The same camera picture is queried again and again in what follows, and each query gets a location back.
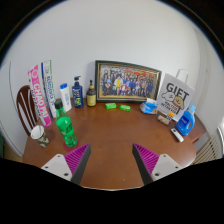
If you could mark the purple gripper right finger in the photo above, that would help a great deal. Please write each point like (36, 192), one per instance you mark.
(152, 166)

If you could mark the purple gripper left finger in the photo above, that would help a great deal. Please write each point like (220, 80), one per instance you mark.
(71, 166)

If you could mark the green plastic bottle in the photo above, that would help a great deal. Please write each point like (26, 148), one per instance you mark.
(64, 125)

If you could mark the red round coaster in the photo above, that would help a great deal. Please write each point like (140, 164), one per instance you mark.
(65, 146)

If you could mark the camouflage paper cup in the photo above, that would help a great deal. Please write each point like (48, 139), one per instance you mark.
(39, 135)

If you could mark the small snack package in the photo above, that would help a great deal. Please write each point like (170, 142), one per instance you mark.
(166, 120)

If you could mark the blue detergent bottle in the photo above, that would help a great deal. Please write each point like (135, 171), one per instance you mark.
(186, 123)

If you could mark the blue white plastic pouch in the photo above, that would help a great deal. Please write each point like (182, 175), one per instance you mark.
(148, 108)

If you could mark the white radiator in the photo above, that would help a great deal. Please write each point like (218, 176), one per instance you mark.
(207, 150)

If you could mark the right green small pack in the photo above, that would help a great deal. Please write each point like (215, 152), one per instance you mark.
(125, 108)

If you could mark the green small pack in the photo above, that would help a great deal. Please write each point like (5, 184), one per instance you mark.
(125, 108)
(110, 105)

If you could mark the left green small pack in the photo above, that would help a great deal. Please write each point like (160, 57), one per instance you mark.
(110, 105)

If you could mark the amber pump bottle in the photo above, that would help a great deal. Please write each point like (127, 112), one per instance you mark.
(91, 95)

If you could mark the white gift paper bag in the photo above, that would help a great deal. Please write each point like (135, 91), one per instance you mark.
(175, 94)

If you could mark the white lotion bottle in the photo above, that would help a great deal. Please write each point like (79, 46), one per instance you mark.
(65, 96)

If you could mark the dark blue pump bottle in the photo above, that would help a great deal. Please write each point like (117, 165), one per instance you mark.
(77, 93)

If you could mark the wooden dining chair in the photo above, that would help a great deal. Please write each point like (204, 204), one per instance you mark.
(26, 109)

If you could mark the pink tall box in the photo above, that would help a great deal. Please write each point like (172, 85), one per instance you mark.
(38, 96)

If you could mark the framed group photo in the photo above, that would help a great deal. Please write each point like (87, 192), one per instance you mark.
(125, 82)

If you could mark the white blue tall box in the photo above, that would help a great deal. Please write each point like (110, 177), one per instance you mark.
(46, 69)

